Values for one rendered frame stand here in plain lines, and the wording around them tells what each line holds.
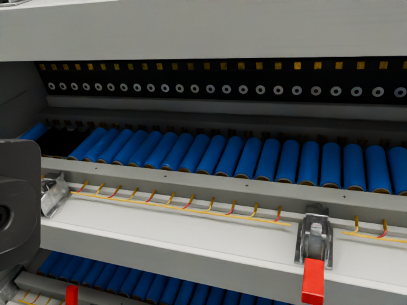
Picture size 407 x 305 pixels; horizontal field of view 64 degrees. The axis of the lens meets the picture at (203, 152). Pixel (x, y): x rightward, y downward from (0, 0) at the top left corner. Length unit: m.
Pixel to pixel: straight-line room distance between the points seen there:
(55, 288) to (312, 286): 0.39
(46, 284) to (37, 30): 0.35
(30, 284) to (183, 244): 0.31
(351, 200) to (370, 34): 0.13
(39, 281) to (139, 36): 0.40
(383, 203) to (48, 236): 0.32
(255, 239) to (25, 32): 0.26
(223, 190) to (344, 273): 0.12
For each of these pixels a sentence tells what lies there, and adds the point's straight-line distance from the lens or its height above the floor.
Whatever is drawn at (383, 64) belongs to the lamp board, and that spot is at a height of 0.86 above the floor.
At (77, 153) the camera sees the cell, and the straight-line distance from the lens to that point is 0.42.
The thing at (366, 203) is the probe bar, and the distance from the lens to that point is 0.30.
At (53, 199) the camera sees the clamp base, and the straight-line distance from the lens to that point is 0.38.
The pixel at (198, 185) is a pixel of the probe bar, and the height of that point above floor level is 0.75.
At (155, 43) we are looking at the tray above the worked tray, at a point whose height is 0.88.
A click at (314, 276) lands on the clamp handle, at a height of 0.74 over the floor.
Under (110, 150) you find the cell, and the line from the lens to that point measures 0.40.
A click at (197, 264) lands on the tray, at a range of 0.30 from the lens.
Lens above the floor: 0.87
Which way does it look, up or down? 17 degrees down
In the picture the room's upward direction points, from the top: 1 degrees counter-clockwise
